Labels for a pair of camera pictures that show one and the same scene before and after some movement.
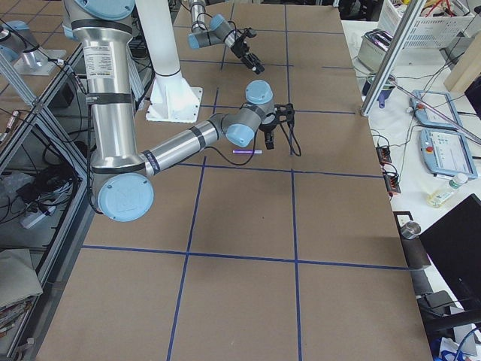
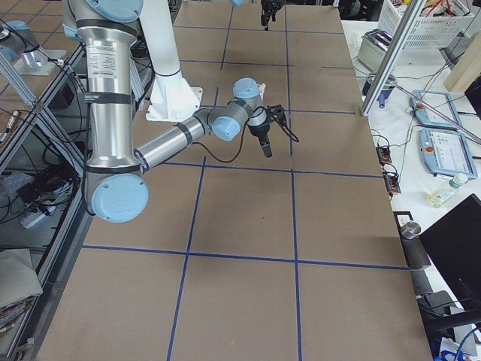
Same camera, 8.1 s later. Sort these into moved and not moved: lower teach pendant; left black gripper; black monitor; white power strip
Moved: left black gripper
Not moved: white power strip; black monitor; lower teach pendant
